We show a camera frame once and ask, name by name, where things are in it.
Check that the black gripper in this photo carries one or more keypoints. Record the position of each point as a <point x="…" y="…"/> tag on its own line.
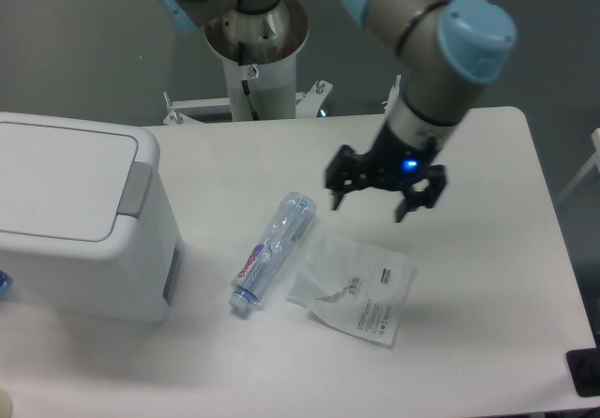
<point x="390" y="164"/>

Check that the white push-lid trash can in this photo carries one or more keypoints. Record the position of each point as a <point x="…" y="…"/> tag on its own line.
<point x="86" y="224"/>

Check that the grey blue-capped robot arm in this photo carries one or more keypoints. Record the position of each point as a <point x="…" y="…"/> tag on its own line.
<point x="449" y="51"/>

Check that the clear plastic water bottle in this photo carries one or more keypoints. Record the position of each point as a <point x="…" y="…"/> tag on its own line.
<point x="278" y="241"/>

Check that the white plastic packaging bag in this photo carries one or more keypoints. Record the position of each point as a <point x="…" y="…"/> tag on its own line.
<point x="355" y="288"/>

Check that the black clamp at table edge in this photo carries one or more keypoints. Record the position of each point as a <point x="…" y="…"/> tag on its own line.
<point x="584" y="369"/>

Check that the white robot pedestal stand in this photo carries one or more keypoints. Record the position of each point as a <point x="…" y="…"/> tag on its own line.
<point x="258" y="53"/>

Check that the white frame at right edge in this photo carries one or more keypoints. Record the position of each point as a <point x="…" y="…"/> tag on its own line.
<point x="592" y="163"/>

